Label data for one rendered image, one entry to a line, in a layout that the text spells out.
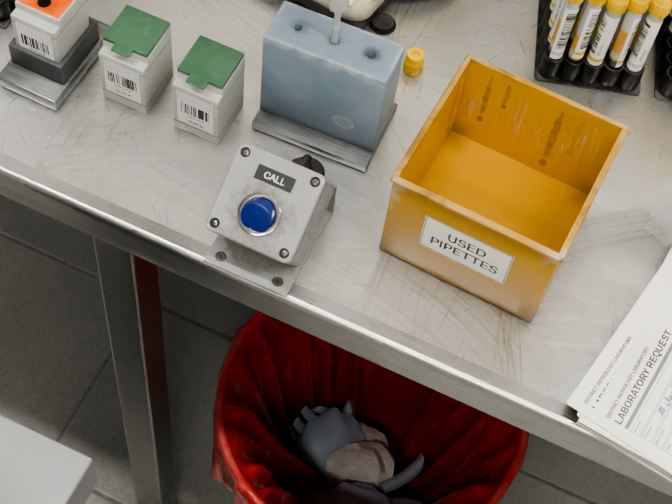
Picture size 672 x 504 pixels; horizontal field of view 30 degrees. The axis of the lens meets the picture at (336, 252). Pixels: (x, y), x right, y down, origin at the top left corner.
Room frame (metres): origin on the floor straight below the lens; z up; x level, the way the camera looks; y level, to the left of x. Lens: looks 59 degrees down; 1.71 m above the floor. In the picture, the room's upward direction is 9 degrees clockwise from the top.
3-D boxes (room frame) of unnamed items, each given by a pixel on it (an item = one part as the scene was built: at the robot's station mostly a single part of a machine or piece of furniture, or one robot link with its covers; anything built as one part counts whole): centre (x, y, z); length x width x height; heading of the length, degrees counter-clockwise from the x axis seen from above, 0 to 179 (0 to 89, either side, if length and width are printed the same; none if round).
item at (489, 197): (0.54, -0.11, 0.93); 0.13 x 0.13 x 0.10; 70
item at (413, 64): (0.69, -0.04, 0.89); 0.02 x 0.02 x 0.02
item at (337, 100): (0.62, 0.03, 0.92); 0.10 x 0.07 x 0.10; 75
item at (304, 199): (0.52, 0.05, 0.92); 0.13 x 0.07 x 0.08; 163
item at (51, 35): (0.64, 0.25, 0.92); 0.05 x 0.04 x 0.06; 162
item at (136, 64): (0.62, 0.18, 0.91); 0.05 x 0.04 x 0.07; 163
